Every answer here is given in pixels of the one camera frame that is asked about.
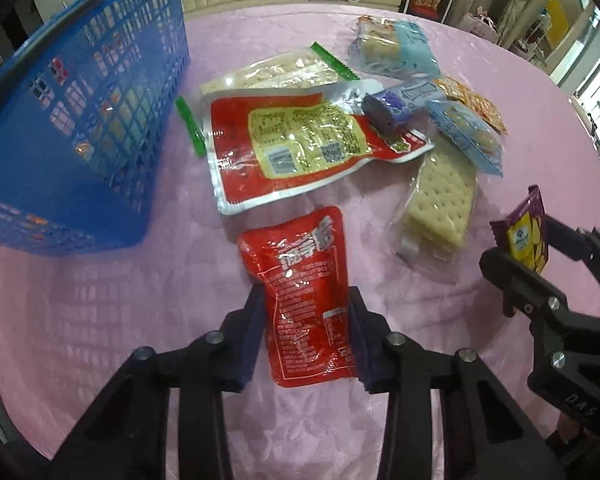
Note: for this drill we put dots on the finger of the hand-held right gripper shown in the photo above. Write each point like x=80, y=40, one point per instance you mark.
x=570, y=240
x=522, y=287

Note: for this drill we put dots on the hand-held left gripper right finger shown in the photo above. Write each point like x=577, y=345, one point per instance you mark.
x=360, y=340

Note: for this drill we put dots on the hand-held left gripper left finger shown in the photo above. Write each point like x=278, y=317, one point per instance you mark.
x=252, y=340

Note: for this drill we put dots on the purple yellow snack packet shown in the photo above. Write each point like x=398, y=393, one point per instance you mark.
x=525, y=230

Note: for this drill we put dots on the small red snack packet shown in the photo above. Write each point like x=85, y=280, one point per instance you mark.
x=300, y=280

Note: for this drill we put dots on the orange snack packet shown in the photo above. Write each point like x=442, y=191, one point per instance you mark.
x=475, y=102

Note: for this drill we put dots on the large red silver snack packet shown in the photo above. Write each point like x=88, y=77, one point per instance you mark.
x=240, y=170

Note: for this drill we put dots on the blue plastic basket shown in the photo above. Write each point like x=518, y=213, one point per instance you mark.
x=105, y=110

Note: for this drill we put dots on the clear cracker packet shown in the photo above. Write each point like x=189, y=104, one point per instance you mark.
x=440, y=200

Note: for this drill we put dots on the pink tablecloth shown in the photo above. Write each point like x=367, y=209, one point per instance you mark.
x=130, y=310

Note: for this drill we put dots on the light blue snack packet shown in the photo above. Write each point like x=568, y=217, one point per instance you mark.
x=405, y=45
x=465, y=132

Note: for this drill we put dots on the purple blue roll packet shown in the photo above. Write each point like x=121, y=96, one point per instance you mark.
x=390, y=105

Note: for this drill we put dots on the pink bag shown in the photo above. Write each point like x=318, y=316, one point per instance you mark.
x=477, y=25

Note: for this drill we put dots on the green-edged cracker packet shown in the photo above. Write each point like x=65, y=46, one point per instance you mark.
x=275, y=72

